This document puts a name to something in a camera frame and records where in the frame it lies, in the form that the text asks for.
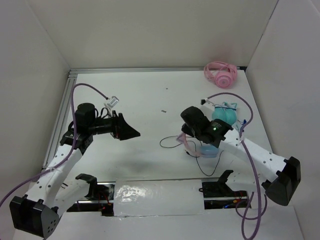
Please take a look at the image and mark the white sheet over base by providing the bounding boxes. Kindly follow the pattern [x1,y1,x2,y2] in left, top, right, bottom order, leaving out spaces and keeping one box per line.
[113,179,205,217]

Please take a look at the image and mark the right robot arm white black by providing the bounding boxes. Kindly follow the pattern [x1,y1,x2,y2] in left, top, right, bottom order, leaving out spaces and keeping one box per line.
[180,106,301,206]

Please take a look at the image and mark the teal white cat-ear headphones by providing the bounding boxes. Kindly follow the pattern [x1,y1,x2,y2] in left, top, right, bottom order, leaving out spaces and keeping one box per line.
[211,101,247,126]

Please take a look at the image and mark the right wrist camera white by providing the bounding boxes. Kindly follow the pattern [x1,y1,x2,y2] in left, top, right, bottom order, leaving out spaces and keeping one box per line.
[200,98,214,106]

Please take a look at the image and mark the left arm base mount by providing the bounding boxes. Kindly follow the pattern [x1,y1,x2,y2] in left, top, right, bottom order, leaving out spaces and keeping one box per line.
[67,182,116,217]

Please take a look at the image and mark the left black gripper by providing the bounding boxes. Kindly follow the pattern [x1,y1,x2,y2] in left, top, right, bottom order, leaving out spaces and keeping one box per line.
[88,109,140,140]

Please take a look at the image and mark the blue pink cat-ear headphones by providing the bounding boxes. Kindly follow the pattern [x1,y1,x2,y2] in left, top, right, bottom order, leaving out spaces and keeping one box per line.
[176,133,220,158]

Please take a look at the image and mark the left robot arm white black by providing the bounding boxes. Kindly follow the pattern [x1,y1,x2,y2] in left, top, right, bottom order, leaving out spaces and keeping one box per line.
[9,103,141,239]

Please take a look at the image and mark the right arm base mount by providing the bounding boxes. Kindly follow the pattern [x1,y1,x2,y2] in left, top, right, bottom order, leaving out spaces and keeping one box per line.
[198,181,248,210]

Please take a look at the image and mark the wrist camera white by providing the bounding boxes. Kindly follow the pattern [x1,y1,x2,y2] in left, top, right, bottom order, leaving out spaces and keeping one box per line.
[200,98,214,106]
[103,96,119,110]

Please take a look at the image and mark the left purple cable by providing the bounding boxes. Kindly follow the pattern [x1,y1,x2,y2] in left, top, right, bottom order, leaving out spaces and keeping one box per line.
[0,83,108,208]

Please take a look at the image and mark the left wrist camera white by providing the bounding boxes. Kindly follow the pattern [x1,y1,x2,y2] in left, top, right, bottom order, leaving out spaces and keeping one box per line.
[103,96,119,110]

